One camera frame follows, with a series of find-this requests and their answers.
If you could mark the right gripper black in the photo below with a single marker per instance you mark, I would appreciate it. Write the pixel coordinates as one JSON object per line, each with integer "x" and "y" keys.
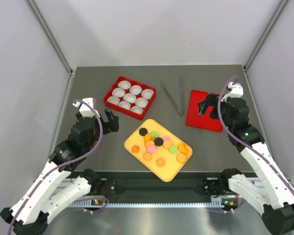
{"x": 211, "y": 101}

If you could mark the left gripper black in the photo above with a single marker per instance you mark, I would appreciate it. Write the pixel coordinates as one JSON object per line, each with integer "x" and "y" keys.
{"x": 112, "y": 126}

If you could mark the metal tongs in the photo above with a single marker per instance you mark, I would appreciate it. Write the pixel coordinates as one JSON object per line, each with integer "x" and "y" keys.
{"x": 179, "y": 109}

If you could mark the black sandwich cookie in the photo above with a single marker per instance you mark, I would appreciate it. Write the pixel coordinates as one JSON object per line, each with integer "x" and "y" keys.
{"x": 143, "y": 131}
{"x": 158, "y": 141}

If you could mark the orange leaf cookie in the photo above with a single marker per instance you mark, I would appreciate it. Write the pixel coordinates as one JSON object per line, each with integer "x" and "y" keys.
{"x": 147, "y": 156}

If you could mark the pink sandwich cookie top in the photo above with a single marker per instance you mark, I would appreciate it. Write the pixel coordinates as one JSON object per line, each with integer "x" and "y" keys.
{"x": 166, "y": 138}

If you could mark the pink sandwich cookie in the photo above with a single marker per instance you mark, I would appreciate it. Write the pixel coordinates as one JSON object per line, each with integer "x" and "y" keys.
{"x": 151, "y": 149}
{"x": 166, "y": 138}

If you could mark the round dotted biscuit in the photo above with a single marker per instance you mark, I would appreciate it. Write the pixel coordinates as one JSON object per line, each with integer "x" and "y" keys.
{"x": 149, "y": 142}
{"x": 167, "y": 144}
{"x": 181, "y": 158}

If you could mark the orange flower cookie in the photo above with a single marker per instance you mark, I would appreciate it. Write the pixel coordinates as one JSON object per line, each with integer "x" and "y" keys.
{"x": 160, "y": 162}

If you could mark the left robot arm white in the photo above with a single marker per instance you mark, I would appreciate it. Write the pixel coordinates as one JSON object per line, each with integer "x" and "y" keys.
{"x": 39, "y": 206}

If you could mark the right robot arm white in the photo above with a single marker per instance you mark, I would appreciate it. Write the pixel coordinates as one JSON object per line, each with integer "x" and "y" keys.
{"x": 275, "y": 202}

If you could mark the white paper cup front-left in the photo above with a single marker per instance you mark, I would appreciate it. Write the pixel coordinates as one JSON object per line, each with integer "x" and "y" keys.
{"x": 113, "y": 100}

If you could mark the white paper cup front-middle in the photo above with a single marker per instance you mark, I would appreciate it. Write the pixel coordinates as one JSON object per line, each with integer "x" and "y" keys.
{"x": 124, "y": 104}

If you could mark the red box lid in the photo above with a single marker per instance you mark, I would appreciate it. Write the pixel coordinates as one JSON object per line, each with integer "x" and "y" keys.
{"x": 195, "y": 119}

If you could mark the white paper cup middle-left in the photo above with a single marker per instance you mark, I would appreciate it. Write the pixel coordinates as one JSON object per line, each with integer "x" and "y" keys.
{"x": 118, "y": 92}

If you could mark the white paper cup front-right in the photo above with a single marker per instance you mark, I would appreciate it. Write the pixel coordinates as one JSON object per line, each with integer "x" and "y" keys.
{"x": 136, "y": 109}

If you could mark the white paper cup centre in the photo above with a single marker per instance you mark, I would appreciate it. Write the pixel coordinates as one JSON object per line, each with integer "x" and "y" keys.
{"x": 130, "y": 98}

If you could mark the red cookie box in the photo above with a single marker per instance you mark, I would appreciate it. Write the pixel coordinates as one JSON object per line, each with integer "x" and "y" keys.
{"x": 124, "y": 111}

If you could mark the black sandwich cookie top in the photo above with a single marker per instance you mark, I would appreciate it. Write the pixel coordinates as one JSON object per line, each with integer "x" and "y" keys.
{"x": 143, "y": 131}

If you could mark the white paper cup back-left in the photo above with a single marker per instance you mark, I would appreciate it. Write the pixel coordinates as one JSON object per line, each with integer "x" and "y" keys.
{"x": 124, "y": 85}

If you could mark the white paper cup back-middle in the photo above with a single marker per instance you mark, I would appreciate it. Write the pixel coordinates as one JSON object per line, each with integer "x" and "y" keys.
{"x": 135, "y": 89}

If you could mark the orange swirl cookie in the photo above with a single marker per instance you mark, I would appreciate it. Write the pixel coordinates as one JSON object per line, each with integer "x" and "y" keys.
{"x": 135, "y": 149}

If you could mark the orange fish cookie left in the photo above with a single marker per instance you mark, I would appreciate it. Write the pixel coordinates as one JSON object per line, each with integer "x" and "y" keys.
{"x": 147, "y": 137}

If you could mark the orange fish cookie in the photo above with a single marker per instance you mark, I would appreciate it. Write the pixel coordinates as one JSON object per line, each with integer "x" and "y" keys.
{"x": 147, "y": 137}
{"x": 183, "y": 149}

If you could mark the white paper cup back-right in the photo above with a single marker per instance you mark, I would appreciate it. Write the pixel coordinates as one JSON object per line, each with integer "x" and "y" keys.
{"x": 147, "y": 94}

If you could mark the green sandwich cookie top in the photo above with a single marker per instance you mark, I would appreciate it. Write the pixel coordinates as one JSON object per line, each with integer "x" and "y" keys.
{"x": 154, "y": 134}

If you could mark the green sandwich cookie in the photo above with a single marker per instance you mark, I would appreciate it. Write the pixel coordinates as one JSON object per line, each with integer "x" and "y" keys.
{"x": 154, "y": 134}
{"x": 173, "y": 149}

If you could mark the pink sandwich cookie lower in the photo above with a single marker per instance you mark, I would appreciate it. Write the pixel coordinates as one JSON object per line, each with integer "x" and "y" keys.
{"x": 151, "y": 149}

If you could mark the orange fish cookie right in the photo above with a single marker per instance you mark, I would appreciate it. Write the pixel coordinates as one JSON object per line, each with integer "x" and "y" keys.
{"x": 183, "y": 149}

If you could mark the green sandwich cookie right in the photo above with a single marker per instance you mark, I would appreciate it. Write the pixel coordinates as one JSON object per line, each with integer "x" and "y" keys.
{"x": 173, "y": 149}

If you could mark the yellow tray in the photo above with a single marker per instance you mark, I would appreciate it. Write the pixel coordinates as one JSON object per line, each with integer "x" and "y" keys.
{"x": 172, "y": 166}

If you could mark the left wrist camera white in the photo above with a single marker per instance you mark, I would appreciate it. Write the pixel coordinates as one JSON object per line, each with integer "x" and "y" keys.
{"x": 84, "y": 110}

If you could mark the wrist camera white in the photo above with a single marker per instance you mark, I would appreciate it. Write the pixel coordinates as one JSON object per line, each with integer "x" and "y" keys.
{"x": 235, "y": 90}
{"x": 84, "y": 110}

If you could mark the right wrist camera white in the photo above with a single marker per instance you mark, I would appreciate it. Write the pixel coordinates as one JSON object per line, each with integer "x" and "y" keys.
{"x": 235, "y": 90}

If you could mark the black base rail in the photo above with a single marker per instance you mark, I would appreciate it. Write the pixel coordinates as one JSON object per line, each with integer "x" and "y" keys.
{"x": 144, "y": 187}

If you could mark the toothed cable duct strip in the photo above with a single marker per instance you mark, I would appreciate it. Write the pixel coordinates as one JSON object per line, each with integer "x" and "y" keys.
{"x": 212, "y": 203}

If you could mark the aluminium frame right post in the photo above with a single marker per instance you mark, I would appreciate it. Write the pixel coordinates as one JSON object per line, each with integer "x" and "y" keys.
{"x": 265, "y": 34}

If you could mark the aluminium frame post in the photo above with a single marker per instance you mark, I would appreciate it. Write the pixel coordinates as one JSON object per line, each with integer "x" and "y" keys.
{"x": 49, "y": 35}
{"x": 265, "y": 34}

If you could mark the aluminium frame left post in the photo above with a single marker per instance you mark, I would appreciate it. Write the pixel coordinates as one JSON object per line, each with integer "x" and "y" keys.
{"x": 49, "y": 35}

